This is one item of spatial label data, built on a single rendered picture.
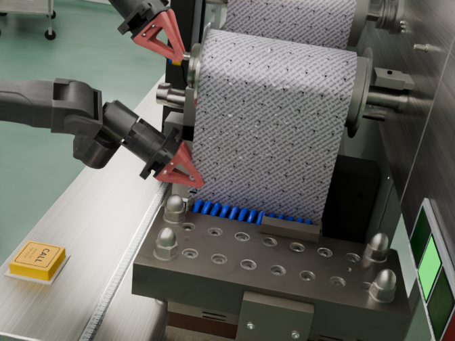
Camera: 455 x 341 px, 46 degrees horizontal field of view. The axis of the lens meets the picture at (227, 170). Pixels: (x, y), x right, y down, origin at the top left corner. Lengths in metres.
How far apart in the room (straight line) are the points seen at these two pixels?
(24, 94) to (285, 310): 0.50
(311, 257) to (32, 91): 0.50
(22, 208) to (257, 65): 2.12
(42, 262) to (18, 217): 1.79
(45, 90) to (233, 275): 0.40
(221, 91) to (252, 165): 0.14
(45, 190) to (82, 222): 1.86
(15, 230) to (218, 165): 1.86
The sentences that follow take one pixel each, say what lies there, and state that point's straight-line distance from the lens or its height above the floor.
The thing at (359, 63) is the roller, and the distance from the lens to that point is 0.87.
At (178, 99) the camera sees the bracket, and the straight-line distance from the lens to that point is 0.96.
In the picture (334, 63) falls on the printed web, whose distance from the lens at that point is 0.86.
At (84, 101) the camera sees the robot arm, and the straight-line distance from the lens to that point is 0.87.
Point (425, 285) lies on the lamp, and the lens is 0.64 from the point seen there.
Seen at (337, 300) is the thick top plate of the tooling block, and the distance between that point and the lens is 0.79.
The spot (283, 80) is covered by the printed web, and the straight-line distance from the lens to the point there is 0.84.
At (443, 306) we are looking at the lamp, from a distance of 0.58.
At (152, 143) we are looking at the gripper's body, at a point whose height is 1.14.
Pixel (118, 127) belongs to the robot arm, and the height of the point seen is 1.16.
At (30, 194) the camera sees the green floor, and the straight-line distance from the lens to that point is 2.93.
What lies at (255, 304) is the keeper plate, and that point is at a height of 1.02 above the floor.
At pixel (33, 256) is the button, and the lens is 0.99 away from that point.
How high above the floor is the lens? 1.53
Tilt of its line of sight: 28 degrees down
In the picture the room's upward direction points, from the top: 8 degrees clockwise
